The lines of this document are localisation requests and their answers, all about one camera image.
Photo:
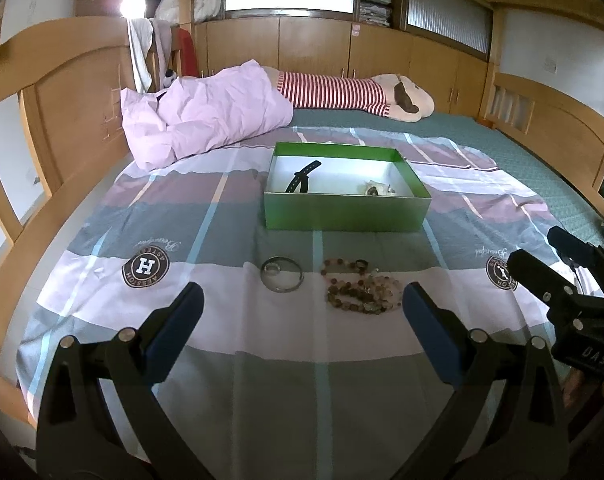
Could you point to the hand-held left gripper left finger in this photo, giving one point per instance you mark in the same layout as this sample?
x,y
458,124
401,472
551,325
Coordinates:
x,y
182,320

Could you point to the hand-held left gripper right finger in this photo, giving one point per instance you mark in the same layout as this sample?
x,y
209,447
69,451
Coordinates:
x,y
429,327

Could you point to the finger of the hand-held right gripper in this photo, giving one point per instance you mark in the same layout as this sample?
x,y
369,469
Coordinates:
x,y
581,255
536,272

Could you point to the clear glass bangle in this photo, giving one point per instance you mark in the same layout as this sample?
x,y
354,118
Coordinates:
x,y
282,289

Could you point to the green cardboard box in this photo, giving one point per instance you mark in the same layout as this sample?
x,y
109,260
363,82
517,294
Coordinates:
x,y
342,212

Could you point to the white and silver jewelry piece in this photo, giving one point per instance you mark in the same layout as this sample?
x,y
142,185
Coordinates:
x,y
376,189

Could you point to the plaid printed bed sheet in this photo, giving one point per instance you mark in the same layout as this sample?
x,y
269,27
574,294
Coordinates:
x,y
182,240

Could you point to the wooden footboard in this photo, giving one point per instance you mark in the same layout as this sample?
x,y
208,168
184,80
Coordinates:
x,y
556,120

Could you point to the pink quilt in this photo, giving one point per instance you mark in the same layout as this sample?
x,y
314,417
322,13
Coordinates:
x,y
207,110

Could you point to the wooden headboard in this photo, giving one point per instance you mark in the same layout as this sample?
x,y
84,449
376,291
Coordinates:
x,y
72,105

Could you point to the black and white small plush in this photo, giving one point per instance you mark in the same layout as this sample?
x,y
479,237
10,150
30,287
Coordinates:
x,y
170,76

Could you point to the striped plush toy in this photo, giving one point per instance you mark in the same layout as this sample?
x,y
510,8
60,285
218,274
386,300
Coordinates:
x,y
332,91

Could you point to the red hanging cloth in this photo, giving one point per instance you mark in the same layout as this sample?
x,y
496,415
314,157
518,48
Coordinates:
x,y
186,52

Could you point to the white hanging cloth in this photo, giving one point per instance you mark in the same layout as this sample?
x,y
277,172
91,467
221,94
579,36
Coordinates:
x,y
139,55

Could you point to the grey hanging cloth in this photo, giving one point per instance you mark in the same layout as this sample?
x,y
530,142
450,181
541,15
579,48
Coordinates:
x,y
163,40

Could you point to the wooden wall cabinets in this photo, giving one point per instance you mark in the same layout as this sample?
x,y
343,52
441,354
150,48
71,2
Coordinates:
x,y
307,45

